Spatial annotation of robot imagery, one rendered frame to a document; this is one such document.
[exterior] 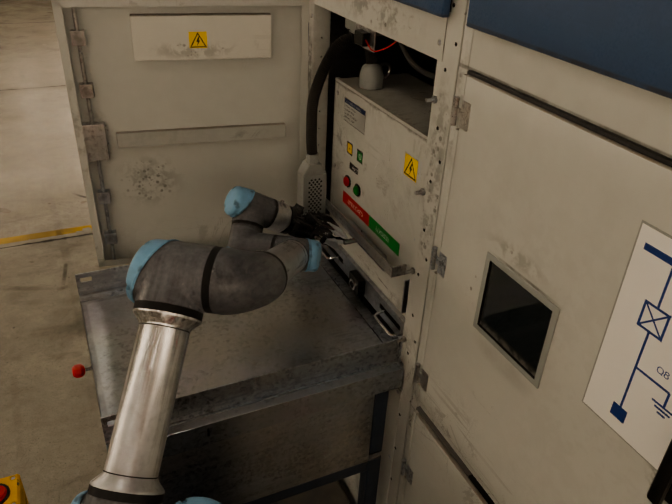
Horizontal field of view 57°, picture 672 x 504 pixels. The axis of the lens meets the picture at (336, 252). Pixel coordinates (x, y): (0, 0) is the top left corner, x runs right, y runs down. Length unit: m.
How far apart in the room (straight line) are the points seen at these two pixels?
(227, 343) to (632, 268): 1.01
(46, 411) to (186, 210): 1.19
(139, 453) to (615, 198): 0.78
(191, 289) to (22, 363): 2.05
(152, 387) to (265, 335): 0.60
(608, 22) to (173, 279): 0.73
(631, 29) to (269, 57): 1.10
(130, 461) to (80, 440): 1.57
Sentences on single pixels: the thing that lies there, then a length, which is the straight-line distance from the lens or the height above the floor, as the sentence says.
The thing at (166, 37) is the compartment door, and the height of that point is 1.49.
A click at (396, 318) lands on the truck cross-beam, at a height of 0.91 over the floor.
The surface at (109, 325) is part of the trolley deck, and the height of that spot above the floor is 0.85.
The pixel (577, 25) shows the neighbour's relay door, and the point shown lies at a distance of 0.91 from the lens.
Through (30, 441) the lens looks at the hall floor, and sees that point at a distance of 2.68.
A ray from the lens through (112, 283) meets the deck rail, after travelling 1.82.
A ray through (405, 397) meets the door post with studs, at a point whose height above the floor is 0.77.
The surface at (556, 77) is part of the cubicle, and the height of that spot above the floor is 1.62.
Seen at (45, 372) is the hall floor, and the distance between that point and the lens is 2.96.
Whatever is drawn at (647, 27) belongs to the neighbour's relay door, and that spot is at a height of 1.72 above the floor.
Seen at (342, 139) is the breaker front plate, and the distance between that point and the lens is 1.72.
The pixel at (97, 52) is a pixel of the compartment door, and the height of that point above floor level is 1.45.
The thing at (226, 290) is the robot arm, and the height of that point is 1.27.
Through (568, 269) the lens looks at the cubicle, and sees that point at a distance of 0.97.
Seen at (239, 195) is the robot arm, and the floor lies 1.21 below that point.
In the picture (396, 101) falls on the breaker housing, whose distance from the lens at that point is 1.56.
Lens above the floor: 1.85
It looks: 31 degrees down
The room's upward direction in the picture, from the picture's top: 3 degrees clockwise
